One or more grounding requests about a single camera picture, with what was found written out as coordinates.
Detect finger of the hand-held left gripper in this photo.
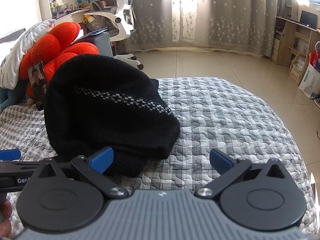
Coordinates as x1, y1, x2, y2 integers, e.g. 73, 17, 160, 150
0, 149, 42, 175

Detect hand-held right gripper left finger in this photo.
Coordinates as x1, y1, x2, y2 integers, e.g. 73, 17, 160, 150
35, 147, 128, 197

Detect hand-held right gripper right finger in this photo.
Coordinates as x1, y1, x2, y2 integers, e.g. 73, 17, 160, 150
195, 148, 288, 197

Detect black knit sweater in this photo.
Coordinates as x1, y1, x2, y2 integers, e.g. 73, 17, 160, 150
44, 54, 181, 178

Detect person's left hand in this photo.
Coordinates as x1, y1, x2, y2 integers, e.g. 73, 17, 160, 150
0, 200, 13, 239

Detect grey checked quilted blanket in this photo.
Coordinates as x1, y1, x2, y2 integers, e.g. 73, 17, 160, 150
0, 77, 318, 240

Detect blue plush toy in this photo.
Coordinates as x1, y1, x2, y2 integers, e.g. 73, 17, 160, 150
0, 87, 35, 113

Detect black smartphone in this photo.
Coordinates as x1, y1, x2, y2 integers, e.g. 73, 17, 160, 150
27, 60, 48, 110

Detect white printed pillow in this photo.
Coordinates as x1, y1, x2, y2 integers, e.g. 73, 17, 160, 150
0, 19, 56, 89

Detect red pumpkin cushion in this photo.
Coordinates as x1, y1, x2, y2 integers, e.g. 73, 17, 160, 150
19, 22, 99, 98

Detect white shopping bag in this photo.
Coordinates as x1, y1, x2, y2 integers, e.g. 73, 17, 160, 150
298, 62, 320, 100

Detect dark blue booklet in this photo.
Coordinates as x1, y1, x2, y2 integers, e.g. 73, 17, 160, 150
75, 27, 109, 40

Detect red shopping bag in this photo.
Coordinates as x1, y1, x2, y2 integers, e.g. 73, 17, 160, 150
309, 41, 320, 72

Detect white office chair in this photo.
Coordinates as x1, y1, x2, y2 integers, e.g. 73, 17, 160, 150
84, 0, 145, 70

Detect white sheer lace curtain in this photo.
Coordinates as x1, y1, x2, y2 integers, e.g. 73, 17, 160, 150
160, 0, 212, 49

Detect wooden shelf unit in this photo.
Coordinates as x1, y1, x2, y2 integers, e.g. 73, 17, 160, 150
271, 0, 320, 85

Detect grey flower-patterned curtain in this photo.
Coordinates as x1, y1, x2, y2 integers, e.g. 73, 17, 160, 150
96, 0, 173, 53
209, 0, 287, 59

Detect white desk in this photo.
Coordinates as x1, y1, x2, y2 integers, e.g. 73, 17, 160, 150
55, 7, 100, 33

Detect black laptop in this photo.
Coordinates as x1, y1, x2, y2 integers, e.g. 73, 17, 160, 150
299, 10, 318, 29

